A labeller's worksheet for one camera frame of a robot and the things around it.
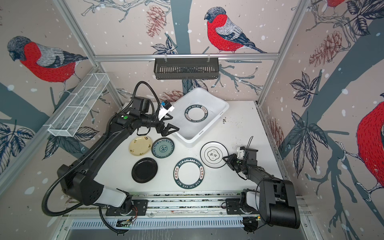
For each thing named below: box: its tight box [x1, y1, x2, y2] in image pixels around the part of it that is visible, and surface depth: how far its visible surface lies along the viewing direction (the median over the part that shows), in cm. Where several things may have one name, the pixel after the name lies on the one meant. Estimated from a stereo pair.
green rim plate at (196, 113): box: [184, 104, 209, 123], surface depth 116 cm
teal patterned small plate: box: [151, 137, 175, 159], surface depth 97 cm
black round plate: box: [131, 157, 158, 184], surface depth 87 cm
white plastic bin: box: [170, 87, 230, 144], surface depth 110 cm
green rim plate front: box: [173, 157, 205, 190], surface depth 86 cm
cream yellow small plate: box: [128, 135, 153, 156], surface depth 96 cm
